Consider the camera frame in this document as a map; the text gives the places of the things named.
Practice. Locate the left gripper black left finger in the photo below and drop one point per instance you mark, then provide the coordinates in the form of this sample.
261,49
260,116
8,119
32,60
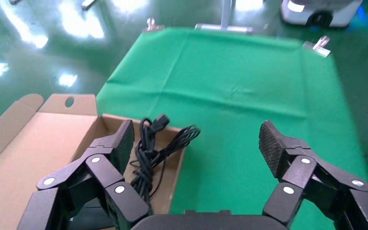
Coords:
101,171

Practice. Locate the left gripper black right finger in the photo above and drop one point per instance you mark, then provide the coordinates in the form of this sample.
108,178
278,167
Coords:
304,171

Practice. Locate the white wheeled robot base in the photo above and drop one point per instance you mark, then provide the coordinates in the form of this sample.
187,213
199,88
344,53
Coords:
293,16

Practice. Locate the open brown cardboard box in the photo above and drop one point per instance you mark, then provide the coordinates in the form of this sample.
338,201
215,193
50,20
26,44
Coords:
28,152

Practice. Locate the green tablecloth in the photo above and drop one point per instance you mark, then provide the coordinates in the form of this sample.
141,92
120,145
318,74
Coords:
234,95

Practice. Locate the silver binder clip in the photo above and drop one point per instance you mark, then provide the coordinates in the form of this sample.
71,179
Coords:
319,47
152,28

